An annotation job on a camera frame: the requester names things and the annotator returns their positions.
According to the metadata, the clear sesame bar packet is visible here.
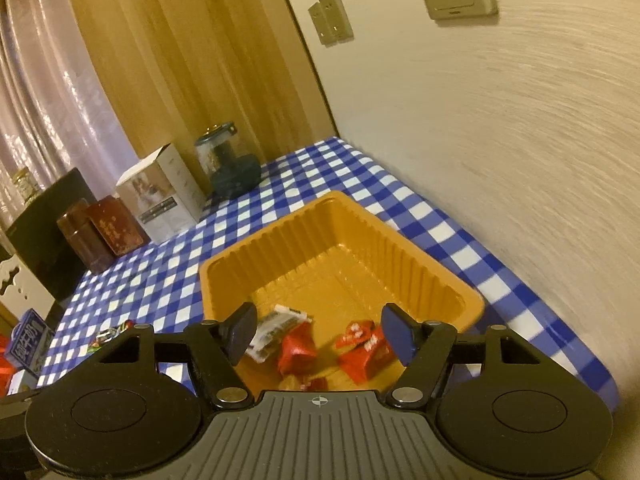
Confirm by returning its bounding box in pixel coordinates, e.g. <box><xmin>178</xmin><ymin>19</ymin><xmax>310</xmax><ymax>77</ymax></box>
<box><xmin>245</xmin><ymin>304</ymin><xmax>311</xmax><ymax>364</ymax></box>

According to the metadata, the red snack pack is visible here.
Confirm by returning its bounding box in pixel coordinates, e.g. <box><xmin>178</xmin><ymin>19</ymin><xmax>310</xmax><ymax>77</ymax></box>
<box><xmin>334</xmin><ymin>320</ymin><xmax>396</xmax><ymax>385</ymax></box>
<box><xmin>277</xmin><ymin>322</ymin><xmax>318</xmax><ymax>376</ymax></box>

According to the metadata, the clear brown candy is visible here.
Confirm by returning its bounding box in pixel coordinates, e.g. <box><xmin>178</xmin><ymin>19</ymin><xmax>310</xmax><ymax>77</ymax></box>
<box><xmin>278</xmin><ymin>375</ymin><xmax>329</xmax><ymax>392</ymax></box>

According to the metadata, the green black sausage snack pack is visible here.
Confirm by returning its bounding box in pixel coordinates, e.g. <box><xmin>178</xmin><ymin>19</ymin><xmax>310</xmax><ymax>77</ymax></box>
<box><xmin>87</xmin><ymin>323</ymin><xmax>126</xmax><ymax>354</ymax></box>

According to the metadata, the light blue carton box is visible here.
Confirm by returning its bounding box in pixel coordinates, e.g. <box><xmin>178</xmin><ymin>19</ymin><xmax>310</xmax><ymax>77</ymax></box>
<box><xmin>8</xmin><ymin>368</ymin><xmax>38</xmax><ymax>396</ymax></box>

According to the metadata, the blue white checkered tablecloth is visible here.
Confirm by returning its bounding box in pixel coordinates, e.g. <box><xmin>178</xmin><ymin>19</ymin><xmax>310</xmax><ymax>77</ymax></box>
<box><xmin>39</xmin><ymin>139</ymin><xmax>620</xmax><ymax>408</ymax></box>

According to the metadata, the red gift bag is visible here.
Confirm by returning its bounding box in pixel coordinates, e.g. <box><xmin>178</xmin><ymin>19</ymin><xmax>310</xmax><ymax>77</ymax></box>
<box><xmin>0</xmin><ymin>335</ymin><xmax>16</xmax><ymax>398</ymax></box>

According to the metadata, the blue milk carton box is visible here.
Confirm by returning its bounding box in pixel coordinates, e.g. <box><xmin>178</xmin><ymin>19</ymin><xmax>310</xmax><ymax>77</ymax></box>
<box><xmin>4</xmin><ymin>309</ymin><xmax>54</xmax><ymax>376</ymax></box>

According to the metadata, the orange plastic tray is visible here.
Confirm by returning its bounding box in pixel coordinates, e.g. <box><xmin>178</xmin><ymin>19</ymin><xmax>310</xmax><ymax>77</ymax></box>
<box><xmin>200</xmin><ymin>192</ymin><xmax>485</xmax><ymax>391</ymax></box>

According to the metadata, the red chinese gift tin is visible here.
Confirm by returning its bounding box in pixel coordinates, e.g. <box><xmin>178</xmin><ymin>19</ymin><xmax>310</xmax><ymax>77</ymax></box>
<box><xmin>87</xmin><ymin>195</ymin><xmax>150</xmax><ymax>257</ymax></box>

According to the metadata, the white chair back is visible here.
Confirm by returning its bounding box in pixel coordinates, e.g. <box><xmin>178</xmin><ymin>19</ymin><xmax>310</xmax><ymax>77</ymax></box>
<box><xmin>0</xmin><ymin>255</ymin><xmax>55</xmax><ymax>320</ymax></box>

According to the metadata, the white product box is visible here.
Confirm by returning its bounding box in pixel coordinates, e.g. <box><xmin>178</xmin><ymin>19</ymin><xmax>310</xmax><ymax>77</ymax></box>
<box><xmin>116</xmin><ymin>144</ymin><xmax>206</xmax><ymax>245</ymax></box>

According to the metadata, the glass jar with green base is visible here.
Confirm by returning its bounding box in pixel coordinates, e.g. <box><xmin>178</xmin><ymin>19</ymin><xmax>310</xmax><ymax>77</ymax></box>
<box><xmin>194</xmin><ymin>122</ymin><xmax>262</xmax><ymax>200</ymax></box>

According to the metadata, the brown metal canister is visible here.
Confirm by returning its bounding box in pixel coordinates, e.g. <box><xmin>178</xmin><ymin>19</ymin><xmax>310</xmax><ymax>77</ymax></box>
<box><xmin>56</xmin><ymin>198</ymin><xmax>115</xmax><ymax>275</ymax></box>

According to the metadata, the black appliance cabinet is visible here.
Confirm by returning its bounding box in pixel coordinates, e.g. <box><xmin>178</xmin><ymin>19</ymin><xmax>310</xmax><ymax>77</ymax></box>
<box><xmin>6</xmin><ymin>168</ymin><xmax>96</xmax><ymax>300</ymax></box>

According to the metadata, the small decorated jar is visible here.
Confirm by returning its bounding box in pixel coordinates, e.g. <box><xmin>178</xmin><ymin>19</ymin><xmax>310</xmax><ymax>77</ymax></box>
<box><xmin>12</xmin><ymin>167</ymin><xmax>42</xmax><ymax>206</ymax></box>

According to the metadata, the pink sheer curtain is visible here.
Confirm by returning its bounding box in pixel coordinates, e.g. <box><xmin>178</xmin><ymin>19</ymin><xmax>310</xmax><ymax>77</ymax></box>
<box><xmin>1</xmin><ymin>0</ymin><xmax>138</xmax><ymax>226</ymax></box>

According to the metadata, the double wall socket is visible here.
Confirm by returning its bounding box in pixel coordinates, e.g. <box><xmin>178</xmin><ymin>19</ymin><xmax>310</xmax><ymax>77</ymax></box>
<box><xmin>308</xmin><ymin>0</ymin><xmax>355</xmax><ymax>47</ymax></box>

